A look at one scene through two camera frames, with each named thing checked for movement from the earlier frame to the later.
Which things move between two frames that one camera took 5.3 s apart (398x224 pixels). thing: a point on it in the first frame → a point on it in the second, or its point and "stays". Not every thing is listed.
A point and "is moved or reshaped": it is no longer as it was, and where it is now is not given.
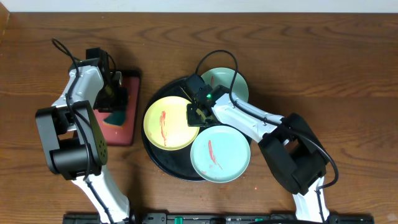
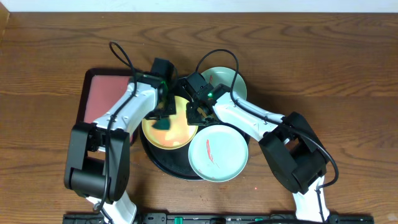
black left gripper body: (112, 101) → (163, 112)
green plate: (225, 76) stays
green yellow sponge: (115, 119) is moved or reshaped
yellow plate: (166, 124) stays
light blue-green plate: (220, 154) stays
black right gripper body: (196, 118) stays
